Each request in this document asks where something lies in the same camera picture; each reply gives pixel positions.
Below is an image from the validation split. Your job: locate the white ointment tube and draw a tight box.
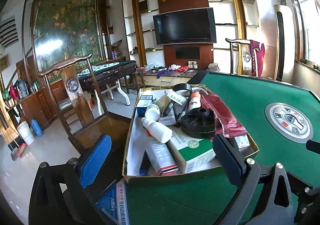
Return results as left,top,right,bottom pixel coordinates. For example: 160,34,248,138
167,90,187,105

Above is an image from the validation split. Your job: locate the black plastic tape dispenser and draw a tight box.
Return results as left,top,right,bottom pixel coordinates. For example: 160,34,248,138
180,107,216,139

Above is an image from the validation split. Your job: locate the small white carton box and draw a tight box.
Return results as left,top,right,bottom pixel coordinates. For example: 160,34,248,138
234,134,250,149

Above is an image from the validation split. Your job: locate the small orange-tipped glue bottle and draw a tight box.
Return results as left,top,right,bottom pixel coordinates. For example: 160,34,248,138
187,91,201,112

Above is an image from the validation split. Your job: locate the black flat television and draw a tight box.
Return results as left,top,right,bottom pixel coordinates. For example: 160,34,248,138
153,8,216,45

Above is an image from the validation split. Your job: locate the wooden chair with magenta cloth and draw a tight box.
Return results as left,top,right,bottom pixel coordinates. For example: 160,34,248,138
225,39,265,77

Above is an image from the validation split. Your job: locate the red white long box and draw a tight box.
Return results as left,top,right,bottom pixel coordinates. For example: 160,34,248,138
146,139,178,176

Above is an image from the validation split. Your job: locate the flower landscape painting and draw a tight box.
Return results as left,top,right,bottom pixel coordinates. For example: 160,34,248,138
31,0,106,72

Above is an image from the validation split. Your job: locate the white green medicine box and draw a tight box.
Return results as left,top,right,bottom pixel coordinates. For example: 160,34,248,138
166,126,216,174

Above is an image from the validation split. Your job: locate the wooden chair near tray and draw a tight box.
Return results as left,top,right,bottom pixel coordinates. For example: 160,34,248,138
37,53,131,154

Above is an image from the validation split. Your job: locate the red fabric pouch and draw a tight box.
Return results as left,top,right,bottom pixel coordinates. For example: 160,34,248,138
200,94,247,138

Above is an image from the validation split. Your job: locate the white plastic bottle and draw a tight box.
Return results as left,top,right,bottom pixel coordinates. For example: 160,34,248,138
142,117,172,143

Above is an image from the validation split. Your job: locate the black tape roll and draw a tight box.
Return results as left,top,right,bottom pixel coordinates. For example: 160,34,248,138
172,83,192,92

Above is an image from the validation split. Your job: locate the gold-edged cardboard tray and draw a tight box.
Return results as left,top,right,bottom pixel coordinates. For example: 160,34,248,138
123,83,259,184

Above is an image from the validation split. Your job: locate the blue white medicine box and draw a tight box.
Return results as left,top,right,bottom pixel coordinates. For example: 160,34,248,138
136,95,153,117

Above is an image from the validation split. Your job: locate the white standing air conditioner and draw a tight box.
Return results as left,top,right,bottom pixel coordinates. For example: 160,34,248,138
273,4,296,83

